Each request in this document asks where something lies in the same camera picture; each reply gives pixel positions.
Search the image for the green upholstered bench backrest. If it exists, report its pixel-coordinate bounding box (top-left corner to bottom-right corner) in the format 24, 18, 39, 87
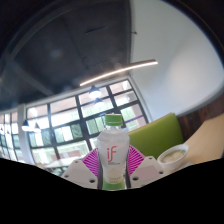
126, 112, 185, 160

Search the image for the white ceramic bowl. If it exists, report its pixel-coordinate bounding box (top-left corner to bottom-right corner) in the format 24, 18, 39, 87
157, 143, 190, 173

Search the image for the clear green-capped drink bottle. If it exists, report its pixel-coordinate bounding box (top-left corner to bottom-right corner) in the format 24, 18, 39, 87
96, 113, 130, 192

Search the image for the curved linear ceiling light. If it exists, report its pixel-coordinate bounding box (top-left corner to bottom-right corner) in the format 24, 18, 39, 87
79, 59, 159, 88

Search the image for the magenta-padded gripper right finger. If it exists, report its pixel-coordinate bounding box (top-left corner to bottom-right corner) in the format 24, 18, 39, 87
126, 144, 166, 190

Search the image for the group of pendant ceiling lamps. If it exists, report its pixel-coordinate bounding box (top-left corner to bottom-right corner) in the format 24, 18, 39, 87
0, 84, 105, 134

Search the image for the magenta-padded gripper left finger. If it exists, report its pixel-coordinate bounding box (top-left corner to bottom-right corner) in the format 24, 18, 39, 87
61, 147, 101, 190

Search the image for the large dark-framed grid window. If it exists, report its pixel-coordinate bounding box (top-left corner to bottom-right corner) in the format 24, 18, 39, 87
0, 78, 149, 168

